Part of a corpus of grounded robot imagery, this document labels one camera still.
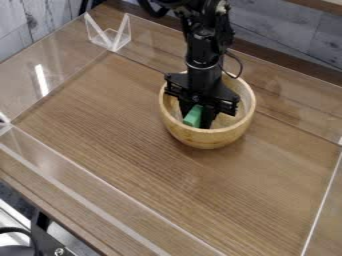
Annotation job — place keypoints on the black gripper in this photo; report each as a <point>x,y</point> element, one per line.
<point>199,86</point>

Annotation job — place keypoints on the green rectangular stick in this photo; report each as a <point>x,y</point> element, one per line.
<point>192,117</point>

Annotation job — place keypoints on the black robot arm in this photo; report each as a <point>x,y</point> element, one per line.
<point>208,35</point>

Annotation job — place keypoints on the round wooden bowl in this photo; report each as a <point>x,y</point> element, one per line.
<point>227,128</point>

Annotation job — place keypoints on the clear acrylic corner bracket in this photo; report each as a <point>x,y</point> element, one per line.
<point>109,39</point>

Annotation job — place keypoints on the black table leg bracket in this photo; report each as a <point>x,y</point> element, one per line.
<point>49,247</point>

